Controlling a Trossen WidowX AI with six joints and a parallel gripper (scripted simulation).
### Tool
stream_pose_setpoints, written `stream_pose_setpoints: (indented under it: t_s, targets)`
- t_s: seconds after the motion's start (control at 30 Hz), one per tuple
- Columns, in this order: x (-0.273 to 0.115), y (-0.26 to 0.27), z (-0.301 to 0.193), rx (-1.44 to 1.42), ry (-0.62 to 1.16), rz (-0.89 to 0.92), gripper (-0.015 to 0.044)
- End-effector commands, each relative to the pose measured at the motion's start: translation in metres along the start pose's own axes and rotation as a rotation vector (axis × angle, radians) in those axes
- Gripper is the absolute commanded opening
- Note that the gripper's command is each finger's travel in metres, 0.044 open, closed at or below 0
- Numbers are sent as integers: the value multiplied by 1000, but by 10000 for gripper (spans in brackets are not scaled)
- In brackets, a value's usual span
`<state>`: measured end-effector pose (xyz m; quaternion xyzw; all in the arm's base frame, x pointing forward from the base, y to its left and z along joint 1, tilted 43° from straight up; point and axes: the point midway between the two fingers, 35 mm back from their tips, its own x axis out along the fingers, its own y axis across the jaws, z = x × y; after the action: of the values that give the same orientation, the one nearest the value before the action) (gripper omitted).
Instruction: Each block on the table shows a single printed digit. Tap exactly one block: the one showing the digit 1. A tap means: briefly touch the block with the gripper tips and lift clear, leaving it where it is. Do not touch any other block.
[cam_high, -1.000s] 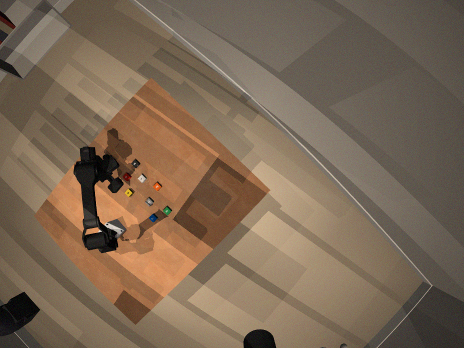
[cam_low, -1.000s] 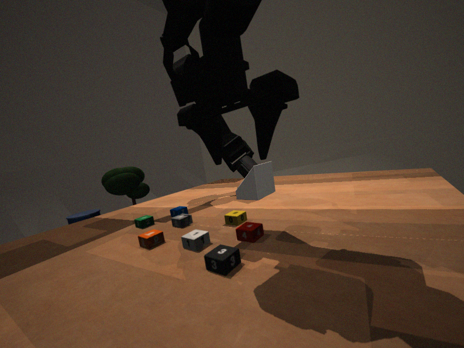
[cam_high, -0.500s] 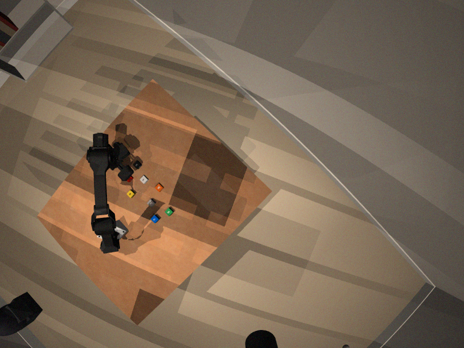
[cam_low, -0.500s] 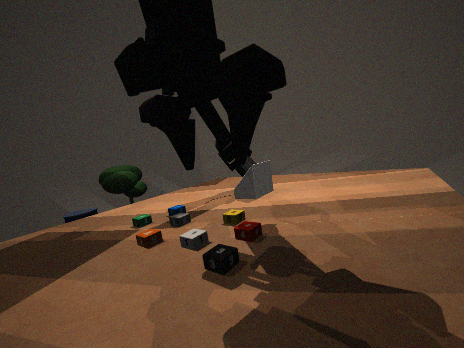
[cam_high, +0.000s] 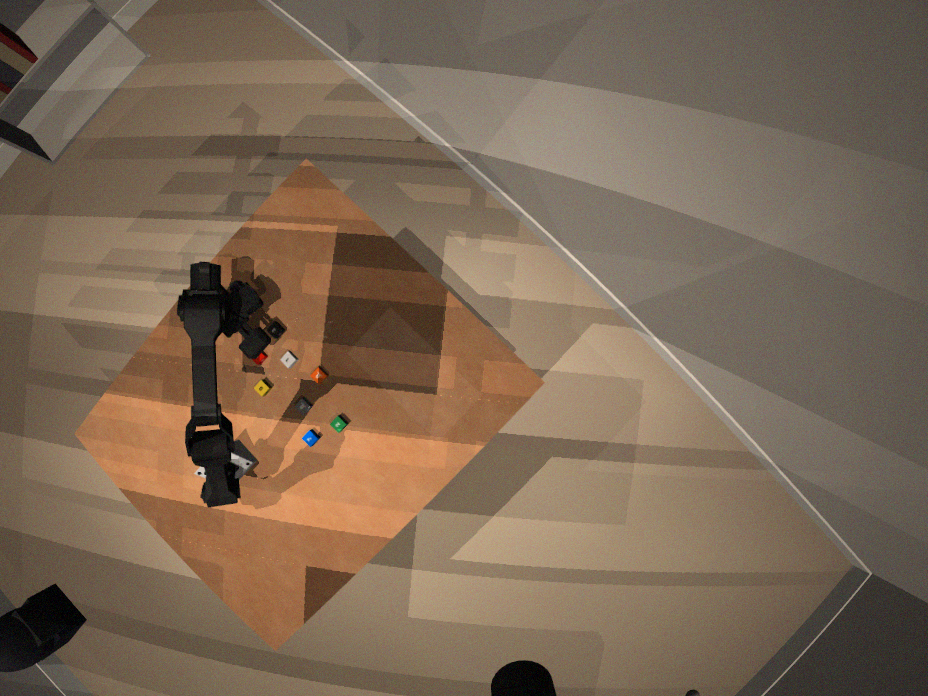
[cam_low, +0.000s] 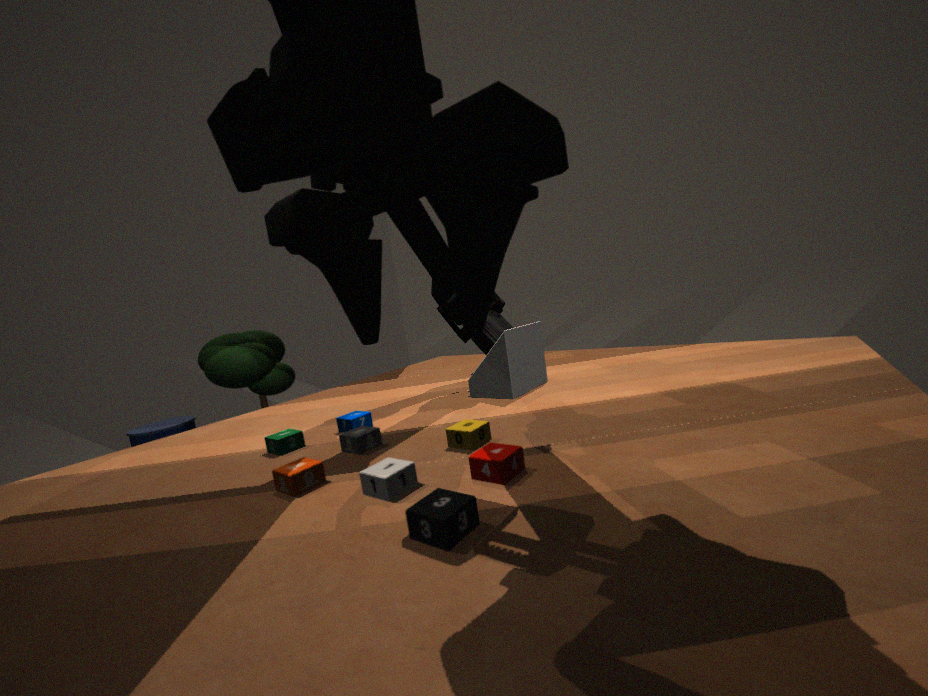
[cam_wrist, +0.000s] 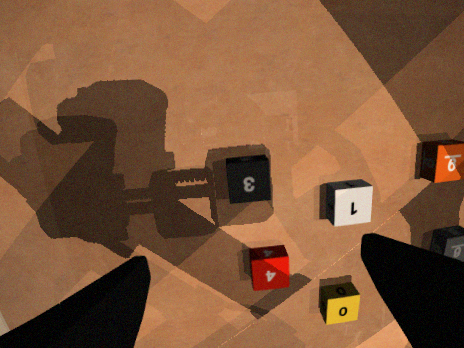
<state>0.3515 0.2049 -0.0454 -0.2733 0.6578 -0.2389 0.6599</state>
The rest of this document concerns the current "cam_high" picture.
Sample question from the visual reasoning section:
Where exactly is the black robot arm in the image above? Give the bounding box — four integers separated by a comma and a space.
177, 261, 263, 507

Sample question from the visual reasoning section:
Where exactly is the blue block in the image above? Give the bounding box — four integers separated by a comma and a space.
302, 429, 320, 447

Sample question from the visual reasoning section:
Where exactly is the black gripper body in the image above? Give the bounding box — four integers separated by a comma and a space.
218, 305, 271, 358

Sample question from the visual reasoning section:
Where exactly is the green block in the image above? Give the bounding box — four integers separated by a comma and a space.
330, 415, 349, 433

